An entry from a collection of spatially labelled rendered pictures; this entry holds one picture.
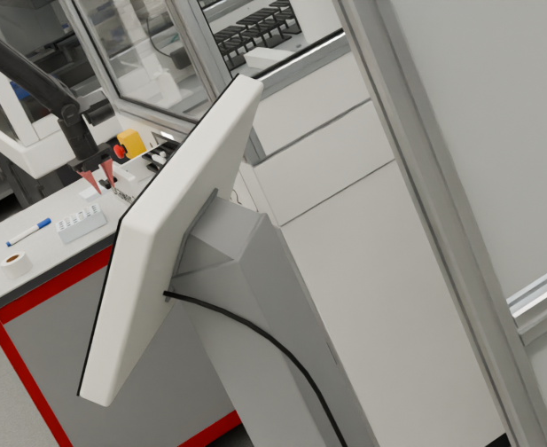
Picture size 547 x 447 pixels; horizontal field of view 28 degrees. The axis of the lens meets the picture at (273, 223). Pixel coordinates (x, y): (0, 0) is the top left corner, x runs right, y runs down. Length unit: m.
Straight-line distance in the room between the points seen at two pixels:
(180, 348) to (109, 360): 1.45
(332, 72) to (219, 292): 0.76
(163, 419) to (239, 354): 1.36
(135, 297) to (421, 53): 0.58
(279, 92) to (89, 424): 1.15
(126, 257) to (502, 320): 0.52
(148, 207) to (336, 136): 0.91
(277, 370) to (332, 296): 0.69
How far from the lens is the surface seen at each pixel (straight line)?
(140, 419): 3.02
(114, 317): 1.50
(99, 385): 1.58
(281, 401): 1.72
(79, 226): 2.92
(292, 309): 1.73
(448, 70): 1.08
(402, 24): 1.05
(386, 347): 2.46
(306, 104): 2.26
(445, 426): 2.61
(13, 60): 2.44
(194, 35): 2.15
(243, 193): 2.32
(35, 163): 3.49
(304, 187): 2.28
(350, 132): 2.30
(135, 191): 2.58
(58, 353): 2.90
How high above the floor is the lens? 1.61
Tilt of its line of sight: 21 degrees down
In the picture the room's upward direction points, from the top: 25 degrees counter-clockwise
